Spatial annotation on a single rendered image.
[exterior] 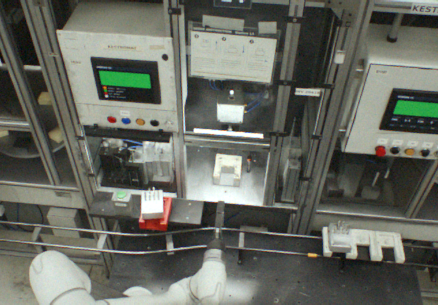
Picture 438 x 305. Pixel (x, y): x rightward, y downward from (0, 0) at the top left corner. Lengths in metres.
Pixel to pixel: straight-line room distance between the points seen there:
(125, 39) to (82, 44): 0.17
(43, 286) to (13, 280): 1.82
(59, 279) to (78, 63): 0.80
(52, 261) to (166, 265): 0.94
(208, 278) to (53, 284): 0.57
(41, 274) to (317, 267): 1.38
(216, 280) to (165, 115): 0.68
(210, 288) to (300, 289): 0.70
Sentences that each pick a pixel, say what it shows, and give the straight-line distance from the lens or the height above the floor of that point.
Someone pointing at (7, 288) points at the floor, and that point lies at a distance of 3.34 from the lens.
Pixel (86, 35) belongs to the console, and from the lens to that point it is 1.78.
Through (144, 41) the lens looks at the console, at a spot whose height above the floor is 1.81.
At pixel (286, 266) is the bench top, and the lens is 2.42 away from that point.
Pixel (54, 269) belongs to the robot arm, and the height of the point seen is 1.47.
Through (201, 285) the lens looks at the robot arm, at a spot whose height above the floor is 1.16.
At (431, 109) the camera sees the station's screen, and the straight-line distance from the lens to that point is 1.89.
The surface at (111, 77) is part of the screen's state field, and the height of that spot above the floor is 1.66.
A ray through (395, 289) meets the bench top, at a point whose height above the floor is 0.68.
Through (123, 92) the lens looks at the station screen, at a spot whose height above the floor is 1.59.
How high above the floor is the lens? 2.76
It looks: 46 degrees down
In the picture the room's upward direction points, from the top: 2 degrees clockwise
